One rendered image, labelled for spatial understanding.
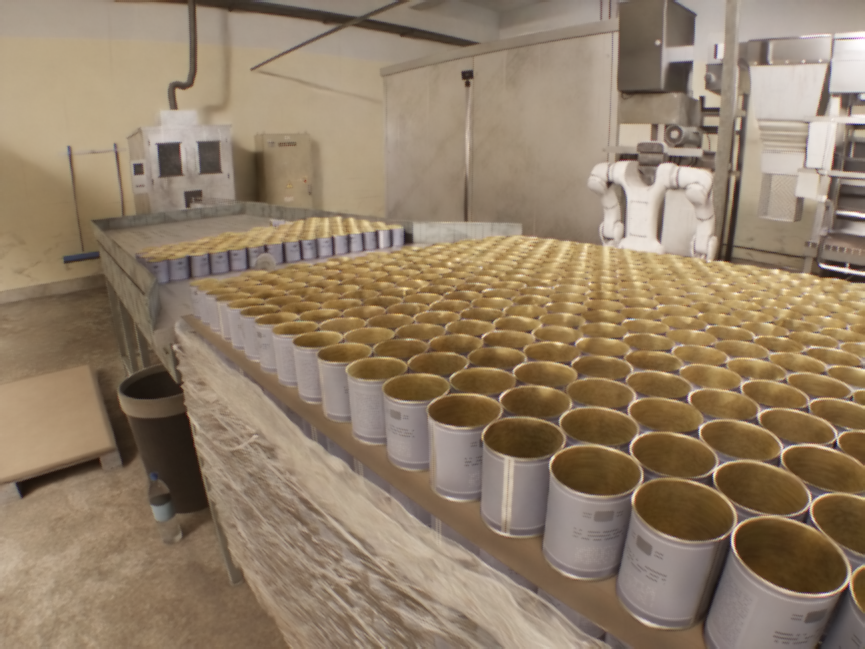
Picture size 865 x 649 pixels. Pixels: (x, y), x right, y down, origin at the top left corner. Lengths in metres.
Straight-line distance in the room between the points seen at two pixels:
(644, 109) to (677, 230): 0.86
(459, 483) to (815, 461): 0.30
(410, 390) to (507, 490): 0.18
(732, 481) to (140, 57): 7.86
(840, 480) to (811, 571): 0.12
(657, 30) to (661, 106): 0.41
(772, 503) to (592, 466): 0.14
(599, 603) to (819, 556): 0.15
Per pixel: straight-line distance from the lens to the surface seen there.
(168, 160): 6.31
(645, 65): 3.04
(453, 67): 4.36
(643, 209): 2.17
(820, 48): 3.46
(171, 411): 2.11
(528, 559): 0.41
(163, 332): 1.26
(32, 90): 7.73
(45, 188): 7.64
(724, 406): 0.55
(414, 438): 0.49
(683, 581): 0.35
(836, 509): 0.43
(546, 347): 0.63
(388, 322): 0.75
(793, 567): 0.39
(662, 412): 0.51
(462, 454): 0.43
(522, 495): 0.40
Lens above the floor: 1.43
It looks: 18 degrees down
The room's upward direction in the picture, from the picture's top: straight up
